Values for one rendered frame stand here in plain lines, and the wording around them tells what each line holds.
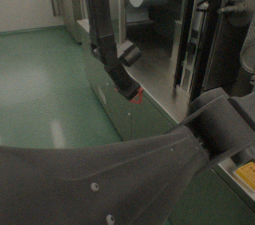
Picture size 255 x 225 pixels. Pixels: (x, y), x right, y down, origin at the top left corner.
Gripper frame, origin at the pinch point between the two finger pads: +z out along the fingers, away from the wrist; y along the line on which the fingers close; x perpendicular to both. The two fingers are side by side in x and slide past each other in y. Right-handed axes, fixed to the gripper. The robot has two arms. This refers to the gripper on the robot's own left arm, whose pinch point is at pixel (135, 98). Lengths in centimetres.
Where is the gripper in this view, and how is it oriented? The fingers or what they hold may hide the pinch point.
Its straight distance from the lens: 78.4
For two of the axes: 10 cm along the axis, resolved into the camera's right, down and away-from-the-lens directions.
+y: -5.7, -4.6, 6.8
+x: -7.2, 6.8, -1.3
